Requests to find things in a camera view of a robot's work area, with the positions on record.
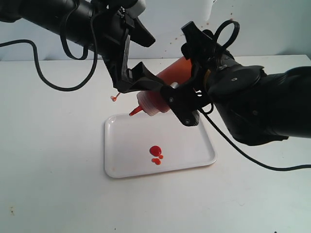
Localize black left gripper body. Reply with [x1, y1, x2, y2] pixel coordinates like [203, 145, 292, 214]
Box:
[91, 0, 136, 62]

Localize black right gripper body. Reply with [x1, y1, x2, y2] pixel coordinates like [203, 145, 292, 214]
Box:
[181, 29, 239, 102]

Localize red sauce squeeze bottle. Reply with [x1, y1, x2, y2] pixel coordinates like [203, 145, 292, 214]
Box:
[129, 57, 191, 116]

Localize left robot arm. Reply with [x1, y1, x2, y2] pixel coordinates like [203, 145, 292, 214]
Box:
[0, 0, 164, 93]

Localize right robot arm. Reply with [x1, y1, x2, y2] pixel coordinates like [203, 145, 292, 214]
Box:
[161, 20, 311, 146]

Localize red sauce blobs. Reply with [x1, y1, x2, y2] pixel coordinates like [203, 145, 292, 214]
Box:
[149, 145, 164, 165]

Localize white rectangular plastic tray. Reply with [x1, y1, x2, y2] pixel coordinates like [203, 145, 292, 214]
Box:
[104, 112, 217, 178]

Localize white backdrop sheet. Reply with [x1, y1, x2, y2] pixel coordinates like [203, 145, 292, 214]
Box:
[0, 0, 214, 61]

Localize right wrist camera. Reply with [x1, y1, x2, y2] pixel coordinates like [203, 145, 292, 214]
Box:
[170, 82, 179, 89]

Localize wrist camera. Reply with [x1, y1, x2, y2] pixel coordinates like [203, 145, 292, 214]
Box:
[170, 82, 179, 89]
[126, 0, 146, 18]

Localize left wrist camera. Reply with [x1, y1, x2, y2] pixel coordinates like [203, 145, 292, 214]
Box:
[126, 0, 146, 18]

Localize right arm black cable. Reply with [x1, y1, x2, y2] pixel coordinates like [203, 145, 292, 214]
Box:
[199, 20, 311, 172]

